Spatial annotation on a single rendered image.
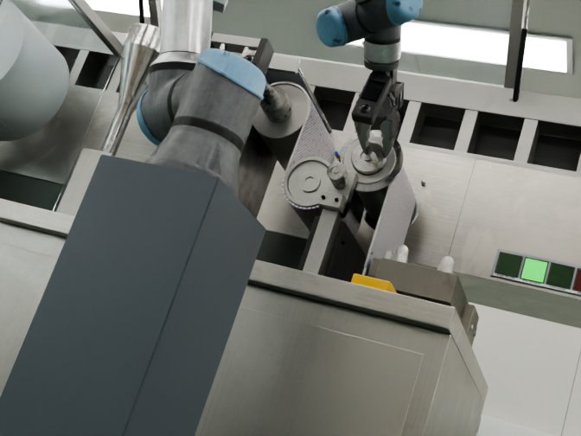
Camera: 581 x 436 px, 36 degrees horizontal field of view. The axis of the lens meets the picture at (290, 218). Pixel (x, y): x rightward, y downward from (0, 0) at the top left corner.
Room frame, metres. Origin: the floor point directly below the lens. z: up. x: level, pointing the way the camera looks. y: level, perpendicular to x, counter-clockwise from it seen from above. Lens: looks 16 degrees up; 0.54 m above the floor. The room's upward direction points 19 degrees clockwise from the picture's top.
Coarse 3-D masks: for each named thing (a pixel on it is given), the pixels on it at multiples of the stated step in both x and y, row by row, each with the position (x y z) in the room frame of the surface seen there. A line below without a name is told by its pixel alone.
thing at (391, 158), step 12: (348, 156) 1.84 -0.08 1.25; (348, 168) 1.84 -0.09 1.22; (384, 168) 1.81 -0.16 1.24; (360, 180) 1.82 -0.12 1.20; (372, 180) 1.81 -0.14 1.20; (360, 192) 1.90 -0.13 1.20; (372, 192) 1.86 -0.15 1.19; (384, 192) 1.87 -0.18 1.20; (372, 204) 1.94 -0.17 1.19; (372, 216) 2.04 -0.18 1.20
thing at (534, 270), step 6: (528, 264) 1.99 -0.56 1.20; (534, 264) 1.99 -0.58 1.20; (540, 264) 1.98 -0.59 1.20; (546, 264) 1.98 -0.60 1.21; (528, 270) 1.99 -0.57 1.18; (534, 270) 1.99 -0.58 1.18; (540, 270) 1.98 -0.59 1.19; (522, 276) 2.00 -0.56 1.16; (528, 276) 1.99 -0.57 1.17; (534, 276) 1.99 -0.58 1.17; (540, 276) 1.98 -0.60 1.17
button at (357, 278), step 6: (354, 276) 1.53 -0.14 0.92; (360, 276) 1.53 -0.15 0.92; (366, 276) 1.53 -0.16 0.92; (354, 282) 1.53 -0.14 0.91; (360, 282) 1.53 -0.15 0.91; (366, 282) 1.52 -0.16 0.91; (372, 282) 1.52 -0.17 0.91; (378, 282) 1.52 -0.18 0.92; (384, 282) 1.51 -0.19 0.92; (390, 282) 1.51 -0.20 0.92; (378, 288) 1.51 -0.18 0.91; (384, 288) 1.51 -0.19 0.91; (390, 288) 1.52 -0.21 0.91
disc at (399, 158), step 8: (344, 144) 1.85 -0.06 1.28; (344, 152) 1.85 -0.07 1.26; (400, 152) 1.80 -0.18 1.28; (400, 160) 1.80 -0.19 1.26; (400, 168) 1.80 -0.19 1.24; (392, 176) 1.80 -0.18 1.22; (360, 184) 1.83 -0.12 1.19; (368, 184) 1.82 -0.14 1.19; (376, 184) 1.81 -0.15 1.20; (384, 184) 1.81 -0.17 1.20
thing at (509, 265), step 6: (504, 258) 2.02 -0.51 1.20; (510, 258) 2.01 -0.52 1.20; (516, 258) 2.00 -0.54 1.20; (498, 264) 2.02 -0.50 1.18; (504, 264) 2.01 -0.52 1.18; (510, 264) 2.01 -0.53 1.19; (516, 264) 2.00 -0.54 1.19; (498, 270) 2.02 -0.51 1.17; (504, 270) 2.01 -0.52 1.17; (510, 270) 2.01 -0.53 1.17; (516, 270) 2.00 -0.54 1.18; (516, 276) 2.00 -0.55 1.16
